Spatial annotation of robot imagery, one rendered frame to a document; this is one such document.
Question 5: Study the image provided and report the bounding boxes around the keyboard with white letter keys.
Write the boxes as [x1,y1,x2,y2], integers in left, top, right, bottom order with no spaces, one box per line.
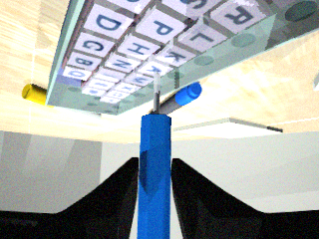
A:
[44,0,319,117]

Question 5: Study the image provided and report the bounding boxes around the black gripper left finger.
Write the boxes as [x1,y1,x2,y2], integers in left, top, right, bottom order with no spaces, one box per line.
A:
[0,157,139,239]

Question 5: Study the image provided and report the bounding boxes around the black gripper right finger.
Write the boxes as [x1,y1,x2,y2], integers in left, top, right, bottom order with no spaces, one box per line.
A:
[170,158,319,239]

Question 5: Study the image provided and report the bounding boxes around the blue stylus with grey tip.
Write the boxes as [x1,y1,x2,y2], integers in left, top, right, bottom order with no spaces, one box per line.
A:
[137,84,171,239]

